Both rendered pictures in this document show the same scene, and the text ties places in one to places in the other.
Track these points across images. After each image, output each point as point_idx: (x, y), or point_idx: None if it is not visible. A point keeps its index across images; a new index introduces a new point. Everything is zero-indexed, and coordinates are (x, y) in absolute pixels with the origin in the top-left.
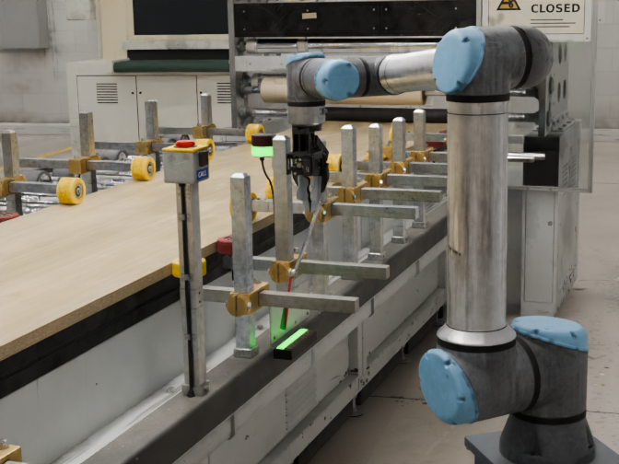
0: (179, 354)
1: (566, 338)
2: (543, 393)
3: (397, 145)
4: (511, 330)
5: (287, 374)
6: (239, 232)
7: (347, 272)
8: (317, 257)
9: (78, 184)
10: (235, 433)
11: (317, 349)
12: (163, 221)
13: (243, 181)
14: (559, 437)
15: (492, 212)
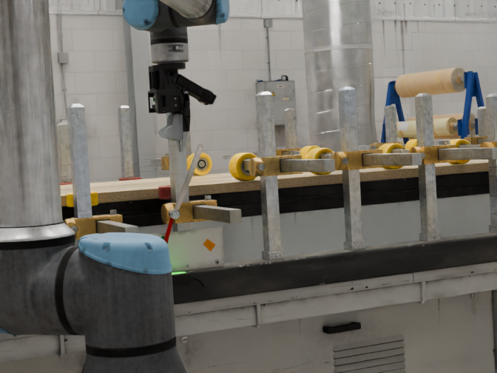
0: None
1: (96, 249)
2: (69, 311)
3: (489, 123)
4: (41, 232)
5: (194, 320)
6: (72, 159)
7: (213, 216)
8: (264, 213)
9: (203, 158)
10: (61, 351)
11: (269, 310)
12: (195, 180)
13: (70, 111)
14: (95, 371)
15: (0, 92)
